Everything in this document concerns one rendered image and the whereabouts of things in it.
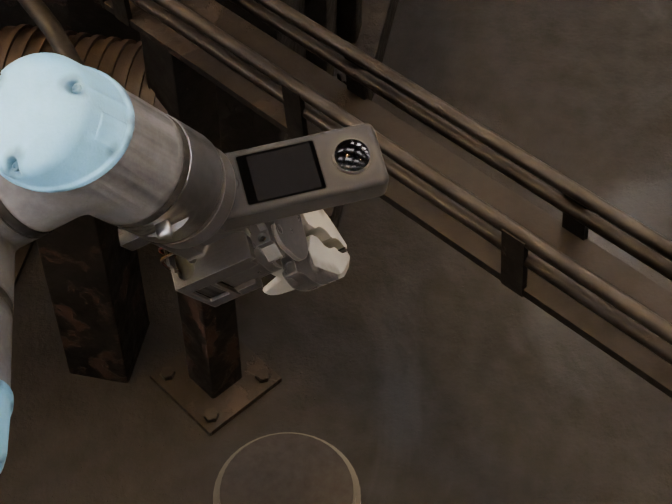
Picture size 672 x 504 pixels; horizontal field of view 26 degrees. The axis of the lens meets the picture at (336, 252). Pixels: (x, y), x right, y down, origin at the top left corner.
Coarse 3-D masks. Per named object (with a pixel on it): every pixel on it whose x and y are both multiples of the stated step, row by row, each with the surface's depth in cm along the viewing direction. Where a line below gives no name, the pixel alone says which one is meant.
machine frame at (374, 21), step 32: (0, 0) 172; (64, 0) 170; (96, 0) 169; (224, 0) 165; (288, 0) 171; (320, 0) 181; (352, 0) 206; (384, 0) 221; (96, 32) 173; (128, 32) 172; (352, 32) 211; (384, 32) 218; (320, 64) 189; (224, 96) 177; (224, 128) 182; (256, 128) 181
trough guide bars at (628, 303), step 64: (128, 0) 135; (256, 0) 130; (256, 64) 123; (384, 64) 121; (320, 128) 120; (448, 128) 118; (448, 192) 111; (576, 192) 110; (512, 256) 109; (640, 256) 108; (640, 320) 101
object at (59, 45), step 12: (24, 0) 145; (36, 0) 145; (36, 12) 145; (48, 12) 145; (36, 24) 145; (48, 24) 144; (60, 24) 145; (48, 36) 144; (60, 36) 144; (60, 48) 143; (72, 48) 143
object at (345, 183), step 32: (352, 128) 96; (256, 160) 94; (288, 160) 95; (320, 160) 95; (352, 160) 94; (256, 192) 94; (288, 192) 94; (320, 192) 94; (352, 192) 94; (384, 192) 96; (224, 224) 94
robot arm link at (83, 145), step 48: (0, 96) 80; (48, 96) 78; (96, 96) 79; (0, 144) 79; (48, 144) 78; (96, 144) 79; (144, 144) 83; (0, 192) 82; (48, 192) 80; (96, 192) 82; (144, 192) 84
